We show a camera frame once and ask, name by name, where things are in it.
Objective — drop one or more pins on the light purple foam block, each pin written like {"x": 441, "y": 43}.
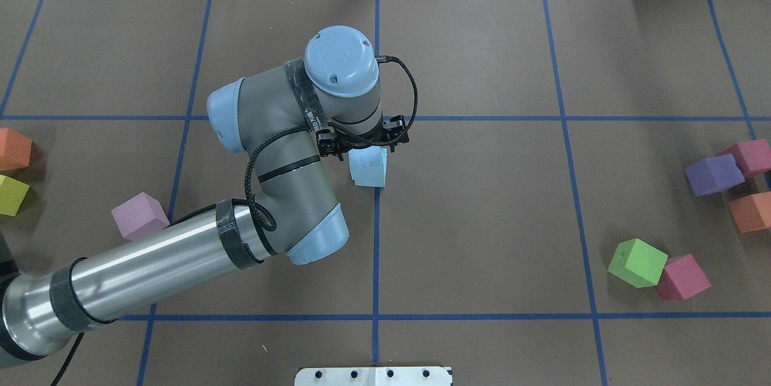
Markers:
{"x": 139, "y": 217}

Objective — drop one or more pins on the far purple foam block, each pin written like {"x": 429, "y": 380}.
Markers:
{"x": 713, "y": 174}

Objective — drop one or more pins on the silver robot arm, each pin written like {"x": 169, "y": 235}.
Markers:
{"x": 325, "y": 103}

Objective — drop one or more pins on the yellow foam block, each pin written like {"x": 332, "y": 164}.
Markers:
{"x": 13, "y": 194}

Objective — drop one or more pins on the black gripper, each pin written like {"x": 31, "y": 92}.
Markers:
{"x": 327, "y": 143}

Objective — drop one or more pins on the orange foam block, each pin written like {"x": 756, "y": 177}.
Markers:
{"x": 15, "y": 150}
{"x": 751, "y": 213}

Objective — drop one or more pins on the far orange foam block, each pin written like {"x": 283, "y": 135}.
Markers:
{"x": 15, "y": 150}

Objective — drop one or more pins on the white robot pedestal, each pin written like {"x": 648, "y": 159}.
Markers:
{"x": 399, "y": 375}

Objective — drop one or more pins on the green foam block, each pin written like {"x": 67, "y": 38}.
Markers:
{"x": 638, "y": 263}

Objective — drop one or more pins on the dark pink foam block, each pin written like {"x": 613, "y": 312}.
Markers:
{"x": 681, "y": 279}

